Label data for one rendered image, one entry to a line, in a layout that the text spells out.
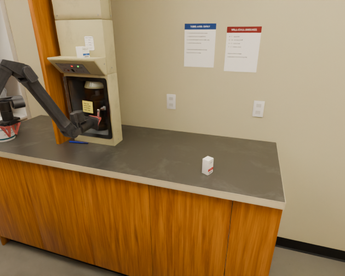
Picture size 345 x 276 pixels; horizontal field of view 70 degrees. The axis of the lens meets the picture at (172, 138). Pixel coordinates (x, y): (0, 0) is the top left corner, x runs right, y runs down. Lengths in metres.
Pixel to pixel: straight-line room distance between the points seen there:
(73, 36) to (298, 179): 1.79
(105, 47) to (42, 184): 0.96
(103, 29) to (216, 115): 0.94
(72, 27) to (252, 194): 1.35
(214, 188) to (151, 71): 1.03
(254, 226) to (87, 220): 1.05
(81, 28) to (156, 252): 1.41
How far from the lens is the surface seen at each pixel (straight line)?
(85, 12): 1.62
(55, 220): 2.00
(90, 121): 1.53
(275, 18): 1.76
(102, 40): 1.57
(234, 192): 1.25
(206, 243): 1.51
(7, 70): 1.26
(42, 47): 1.73
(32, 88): 1.31
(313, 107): 1.85
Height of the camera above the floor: 1.64
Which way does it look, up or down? 23 degrees down
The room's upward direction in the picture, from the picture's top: straight up
